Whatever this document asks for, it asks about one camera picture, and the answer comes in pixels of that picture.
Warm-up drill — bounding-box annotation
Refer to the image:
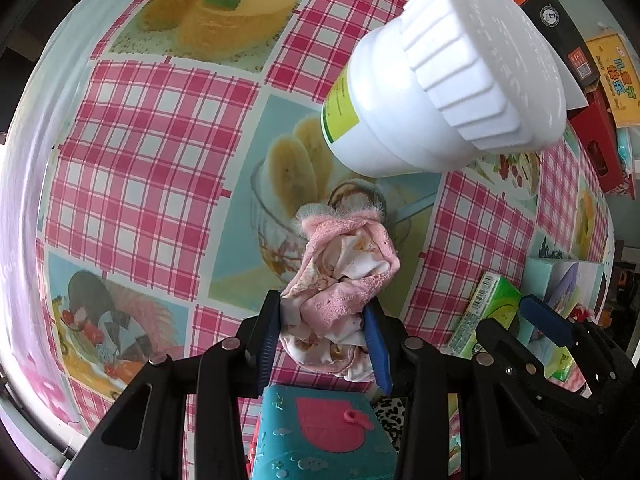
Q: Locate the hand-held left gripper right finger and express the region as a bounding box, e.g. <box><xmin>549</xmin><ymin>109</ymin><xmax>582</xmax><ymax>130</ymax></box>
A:
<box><xmin>361</xmin><ymin>302</ymin><xmax>568</xmax><ymax>480</ymax></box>

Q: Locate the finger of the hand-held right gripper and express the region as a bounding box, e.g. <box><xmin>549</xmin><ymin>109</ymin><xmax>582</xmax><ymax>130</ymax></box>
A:
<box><xmin>519</xmin><ymin>294</ymin><xmax>628</xmax><ymax>378</ymax></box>
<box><xmin>475</xmin><ymin>317</ymin><xmax>546</xmax><ymax>398</ymax></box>

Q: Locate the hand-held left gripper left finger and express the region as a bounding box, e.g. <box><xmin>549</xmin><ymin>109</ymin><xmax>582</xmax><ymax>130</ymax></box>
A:
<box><xmin>65</xmin><ymin>289</ymin><xmax>285</xmax><ymax>480</ymax></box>

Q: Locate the green tissue packet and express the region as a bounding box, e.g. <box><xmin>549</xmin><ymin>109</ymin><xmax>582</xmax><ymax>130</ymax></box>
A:
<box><xmin>447</xmin><ymin>271</ymin><xmax>576</xmax><ymax>381</ymax></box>

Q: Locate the pink lace cloth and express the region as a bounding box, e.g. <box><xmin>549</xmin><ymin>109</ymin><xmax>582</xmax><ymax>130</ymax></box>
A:
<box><xmin>279</xmin><ymin>202</ymin><xmax>401</xmax><ymax>381</ymax></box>

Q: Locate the leopard print cloth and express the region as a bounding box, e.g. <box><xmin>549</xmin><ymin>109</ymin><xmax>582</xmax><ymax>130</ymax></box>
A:
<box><xmin>372</xmin><ymin>395</ymin><xmax>408</xmax><ymax>453</ymax></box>

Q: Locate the teal box with red flap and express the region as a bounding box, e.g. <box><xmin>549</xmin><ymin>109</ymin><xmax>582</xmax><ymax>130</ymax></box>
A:
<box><xmin>247</xmin><ymin>385</ymin><xmax>398</xmax><ymax>480</ymax></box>

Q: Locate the blue wipes pack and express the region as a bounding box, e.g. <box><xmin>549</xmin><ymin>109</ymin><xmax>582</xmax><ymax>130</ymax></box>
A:
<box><xmin>616</xmin><ymin>127</ymin><xmax>638</xmax><ymax>176</ymax></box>

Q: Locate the printed pink checked tablecloth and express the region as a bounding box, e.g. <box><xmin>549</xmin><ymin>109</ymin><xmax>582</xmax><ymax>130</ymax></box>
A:
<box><xmin>0</xmin><ymin>0</ymin><xmax>616</xmax><ymax>480</ymax></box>

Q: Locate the white plastic bottle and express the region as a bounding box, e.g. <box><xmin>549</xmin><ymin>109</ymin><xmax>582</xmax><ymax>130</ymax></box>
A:
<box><xmin>320</xmin><ymin>0</ymin><xmax>568</xmax><ymax>178</ymax></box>

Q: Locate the black box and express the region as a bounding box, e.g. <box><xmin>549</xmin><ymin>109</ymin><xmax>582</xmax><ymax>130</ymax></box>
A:
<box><xmin>517</xmin><ymin>0</ymin><xmax>601</xmax><ymax>91</ymax></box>

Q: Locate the red box with cutout handle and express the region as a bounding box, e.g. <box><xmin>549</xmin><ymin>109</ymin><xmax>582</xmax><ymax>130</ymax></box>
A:
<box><xmin>570</xmin><ymin>87</ymin><xmax>626</xmax><ymax>193</ymax></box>

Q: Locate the yellow gift box with handle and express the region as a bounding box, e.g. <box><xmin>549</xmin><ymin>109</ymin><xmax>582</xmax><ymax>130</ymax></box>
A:
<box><xmin>585</xmin><ymin>32</ymin><xmax>640</xmax><ymax>128</ymax></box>

